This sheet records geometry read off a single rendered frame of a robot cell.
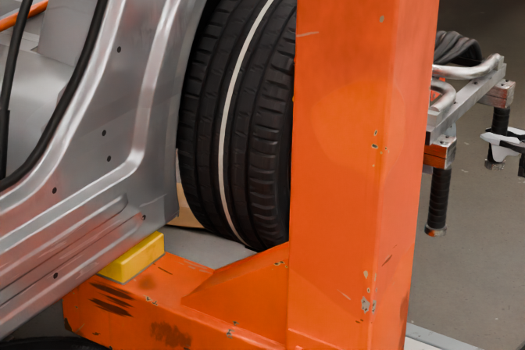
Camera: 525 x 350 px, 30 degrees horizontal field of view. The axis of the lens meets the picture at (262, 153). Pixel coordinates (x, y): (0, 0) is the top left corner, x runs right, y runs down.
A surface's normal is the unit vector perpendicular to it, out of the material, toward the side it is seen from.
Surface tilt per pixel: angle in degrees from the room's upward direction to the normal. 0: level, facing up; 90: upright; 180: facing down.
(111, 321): 90
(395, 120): 90
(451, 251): 0
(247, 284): 90
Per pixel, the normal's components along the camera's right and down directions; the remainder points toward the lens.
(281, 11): -0.25, -0.58
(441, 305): 0.02, -0.90
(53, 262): 0.85, 0.25
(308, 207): -0.52, 0.37
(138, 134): -0.14, 0.21
